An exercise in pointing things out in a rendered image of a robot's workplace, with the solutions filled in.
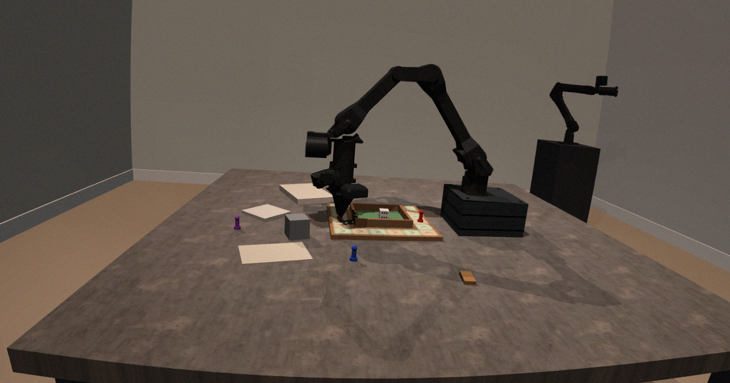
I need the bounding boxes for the beige flat square tile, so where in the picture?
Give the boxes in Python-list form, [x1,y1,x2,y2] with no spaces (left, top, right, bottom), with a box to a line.
[241,204,291,222]

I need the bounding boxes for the beige flat rectangular panel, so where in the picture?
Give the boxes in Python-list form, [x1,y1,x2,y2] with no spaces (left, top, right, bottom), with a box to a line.
[238,242,312,264]

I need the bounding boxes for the orange flat block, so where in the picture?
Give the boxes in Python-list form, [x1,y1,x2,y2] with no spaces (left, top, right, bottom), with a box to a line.
[460,271,476,285]

